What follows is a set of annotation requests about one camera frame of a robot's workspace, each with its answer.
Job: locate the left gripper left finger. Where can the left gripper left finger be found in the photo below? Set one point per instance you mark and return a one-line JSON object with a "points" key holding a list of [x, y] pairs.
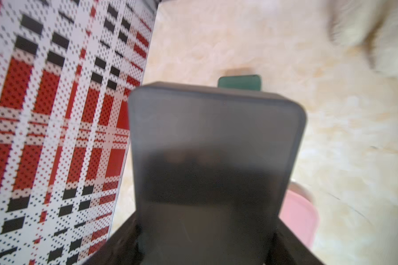
{"points": [[122, 247]]}

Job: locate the pink pencil case left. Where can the pink pencil case left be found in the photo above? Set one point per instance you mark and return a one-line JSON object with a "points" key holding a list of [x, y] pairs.
{"points": [[299, 214]]}

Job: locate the white plush dog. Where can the white plush dog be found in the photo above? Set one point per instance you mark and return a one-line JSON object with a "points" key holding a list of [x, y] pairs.
{"points": [[373, 24]]}

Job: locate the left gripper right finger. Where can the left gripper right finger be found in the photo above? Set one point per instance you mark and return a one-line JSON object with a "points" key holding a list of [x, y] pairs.
{"points": [[287, 249]]}

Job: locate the green pencil case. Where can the green pencil case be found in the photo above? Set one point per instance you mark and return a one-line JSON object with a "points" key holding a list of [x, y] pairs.
{"points": [[243, 82]]}

